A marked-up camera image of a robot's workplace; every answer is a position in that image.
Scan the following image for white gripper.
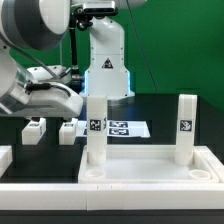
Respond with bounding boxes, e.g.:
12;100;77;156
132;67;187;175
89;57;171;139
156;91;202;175
0;84;83;119

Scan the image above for white desk top tray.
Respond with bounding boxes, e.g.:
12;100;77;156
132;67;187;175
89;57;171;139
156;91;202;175
78;144;221;184

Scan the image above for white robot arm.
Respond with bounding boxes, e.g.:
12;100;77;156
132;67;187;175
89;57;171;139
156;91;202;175
0;0;147;118

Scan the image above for white left fence block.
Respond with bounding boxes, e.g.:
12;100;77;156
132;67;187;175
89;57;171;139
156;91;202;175
0;146;13;177

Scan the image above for fiducial marker sheet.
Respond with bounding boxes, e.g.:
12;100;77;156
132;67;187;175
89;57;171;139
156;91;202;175
75;120;152;139

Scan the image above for white front fence rail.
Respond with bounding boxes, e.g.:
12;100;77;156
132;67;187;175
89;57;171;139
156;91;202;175
0;183;224;211

